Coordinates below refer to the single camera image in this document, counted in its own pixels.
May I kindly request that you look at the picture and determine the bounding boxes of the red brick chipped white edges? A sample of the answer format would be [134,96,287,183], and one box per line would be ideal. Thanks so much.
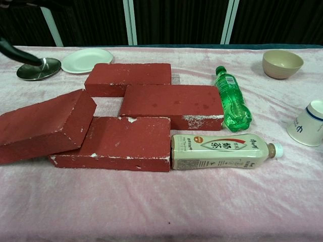
[48,116,172,172]

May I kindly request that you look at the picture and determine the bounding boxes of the beige bowl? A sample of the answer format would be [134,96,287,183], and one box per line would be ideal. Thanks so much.
[262,49,304,80]

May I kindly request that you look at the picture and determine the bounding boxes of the cream milk tea bottle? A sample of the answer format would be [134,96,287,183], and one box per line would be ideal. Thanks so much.
[171,133,284,171]

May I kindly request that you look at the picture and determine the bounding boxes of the pink velvet tablecloth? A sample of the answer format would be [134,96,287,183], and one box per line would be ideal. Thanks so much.
[0,45,323,242]

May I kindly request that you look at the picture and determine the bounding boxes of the slanted white frame post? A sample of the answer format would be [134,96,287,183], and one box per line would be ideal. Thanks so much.
[40,6,64,47]

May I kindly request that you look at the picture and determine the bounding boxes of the wide white frame post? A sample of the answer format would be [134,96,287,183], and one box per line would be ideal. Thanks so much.
[123,0,138,46]

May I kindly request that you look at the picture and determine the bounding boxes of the white round plate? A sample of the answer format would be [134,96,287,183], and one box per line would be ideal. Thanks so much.
[61,48,114,74]

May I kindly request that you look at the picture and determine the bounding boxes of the black curtain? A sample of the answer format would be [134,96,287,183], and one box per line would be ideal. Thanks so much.
[0,0,323,47]

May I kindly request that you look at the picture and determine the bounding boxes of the red brick white-scuffed side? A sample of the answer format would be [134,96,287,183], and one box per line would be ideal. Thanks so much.
[120,85,225,131]

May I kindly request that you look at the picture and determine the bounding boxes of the green plastic bottle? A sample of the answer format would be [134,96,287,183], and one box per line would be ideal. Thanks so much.
[214,65,252,133]

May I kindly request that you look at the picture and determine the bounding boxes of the white paper cup blue print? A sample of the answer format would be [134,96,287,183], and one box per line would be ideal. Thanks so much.
[287,100,323,147]

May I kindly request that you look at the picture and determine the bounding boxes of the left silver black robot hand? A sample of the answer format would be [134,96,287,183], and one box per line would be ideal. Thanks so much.
[0,37,43,67]

